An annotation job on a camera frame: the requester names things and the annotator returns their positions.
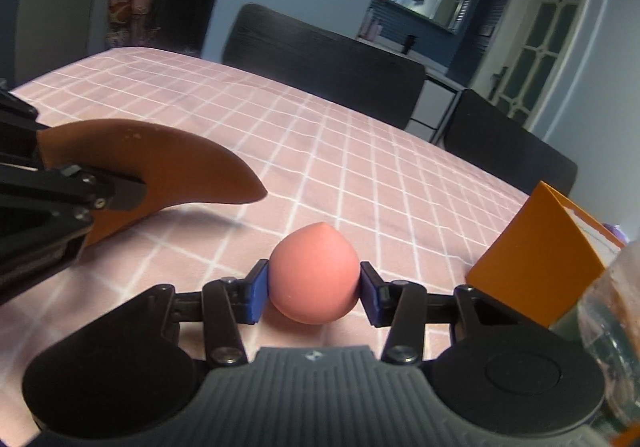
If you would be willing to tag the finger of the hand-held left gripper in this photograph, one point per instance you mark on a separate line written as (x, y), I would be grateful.
(75, 192)
(17, 137)

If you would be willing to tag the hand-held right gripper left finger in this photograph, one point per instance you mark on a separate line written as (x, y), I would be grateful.
(257, 292)

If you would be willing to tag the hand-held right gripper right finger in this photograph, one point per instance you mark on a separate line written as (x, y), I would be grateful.
(370, 294)

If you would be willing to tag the peach makeup sponge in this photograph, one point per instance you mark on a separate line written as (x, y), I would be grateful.
(315, 272)

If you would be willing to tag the brown leather case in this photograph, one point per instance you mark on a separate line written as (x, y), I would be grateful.
(190, 162)

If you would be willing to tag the orange cardboard box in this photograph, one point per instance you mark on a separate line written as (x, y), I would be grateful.
(530, 252)

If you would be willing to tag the pink checked tablecloth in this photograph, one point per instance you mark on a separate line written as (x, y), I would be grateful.
(300, 152)

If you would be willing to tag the black chair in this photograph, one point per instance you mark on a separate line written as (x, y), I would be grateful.
(500, 147)
(325, 72)

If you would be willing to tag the white vanity cabinet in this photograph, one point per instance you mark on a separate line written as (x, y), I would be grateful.
(435, 102)

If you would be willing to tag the clear plastic water bottle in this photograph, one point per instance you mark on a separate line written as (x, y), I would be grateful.
(615, 327)

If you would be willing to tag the black faucet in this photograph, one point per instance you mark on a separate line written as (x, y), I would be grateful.
(410, 44)

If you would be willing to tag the pink toiletry bottle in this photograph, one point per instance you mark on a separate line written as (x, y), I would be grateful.
(376, 31)

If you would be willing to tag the white toiletry bottle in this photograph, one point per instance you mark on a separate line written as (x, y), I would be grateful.
(367, 28)

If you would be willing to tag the white glass-pane door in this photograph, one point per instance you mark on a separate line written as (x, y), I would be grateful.
(545, 37)

